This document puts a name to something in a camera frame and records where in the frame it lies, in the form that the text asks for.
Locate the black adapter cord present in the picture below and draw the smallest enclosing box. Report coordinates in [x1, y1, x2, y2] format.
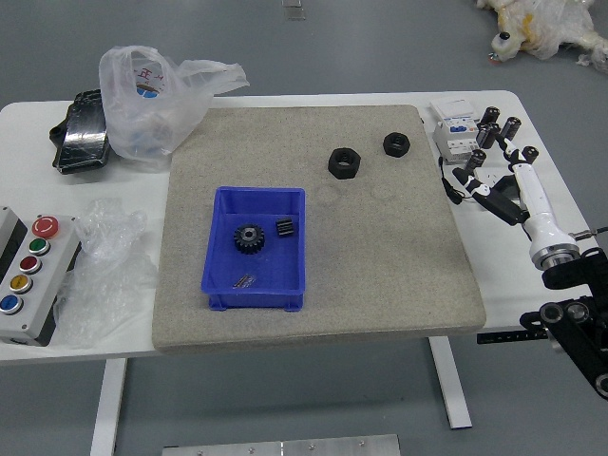
[439, 155, 476, 206]

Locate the plush toy in plastic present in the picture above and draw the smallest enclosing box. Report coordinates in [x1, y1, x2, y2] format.
[476, 0, 608, 72]

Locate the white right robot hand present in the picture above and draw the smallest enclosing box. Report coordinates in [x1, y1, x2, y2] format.
[450, 127, 579, 261]

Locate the white power socket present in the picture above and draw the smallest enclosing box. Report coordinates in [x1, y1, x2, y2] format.
[473, 165, 527, 212]

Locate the grey button control box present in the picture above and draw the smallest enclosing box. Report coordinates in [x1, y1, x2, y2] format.
[0, 205, 82, 347]

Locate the black power adapter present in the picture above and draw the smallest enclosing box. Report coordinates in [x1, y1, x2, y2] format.
[493, 175, 523, 206]

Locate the blue plastic box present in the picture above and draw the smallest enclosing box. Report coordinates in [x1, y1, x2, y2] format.
[199, 186, 308, 314]

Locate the grey-brown mat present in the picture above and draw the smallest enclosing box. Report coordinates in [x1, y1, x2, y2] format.
[151, 104, 488, 355]

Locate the black plastic tray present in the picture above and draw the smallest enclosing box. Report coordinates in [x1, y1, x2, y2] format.
[47, 88, 113, 176]

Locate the red emergency stop button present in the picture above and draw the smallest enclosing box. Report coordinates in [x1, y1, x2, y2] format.
[31, 216, 61, 238]

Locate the white circuit breaker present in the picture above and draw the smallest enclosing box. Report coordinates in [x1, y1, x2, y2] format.
[429, 97, 481, 165]

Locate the translucent white plastic bag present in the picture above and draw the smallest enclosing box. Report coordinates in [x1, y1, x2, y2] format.
[98, 45, 251, 173]

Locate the white table leg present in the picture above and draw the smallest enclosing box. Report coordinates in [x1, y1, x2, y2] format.
[89, 356, 128, 456]
[427, 335, 474, 430]

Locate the crumpled clear plastic wrap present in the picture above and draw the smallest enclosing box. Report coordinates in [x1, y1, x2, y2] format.
[52, 198, 161, 351]

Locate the metal floor hatch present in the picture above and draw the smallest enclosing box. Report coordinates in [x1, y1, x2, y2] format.
[280, 0, 308, 21]

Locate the large black hex nut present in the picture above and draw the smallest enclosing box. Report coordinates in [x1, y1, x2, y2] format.
[326, 146, 362, 181]

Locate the small black hex nut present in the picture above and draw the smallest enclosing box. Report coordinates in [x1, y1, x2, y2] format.
[382, 131, 411, 157]

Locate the large black gear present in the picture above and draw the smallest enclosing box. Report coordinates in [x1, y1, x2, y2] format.
[232, 223, 268, 256]

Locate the silver metal plate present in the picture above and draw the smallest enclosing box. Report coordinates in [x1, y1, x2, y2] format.
[161, 433, 403, 456]

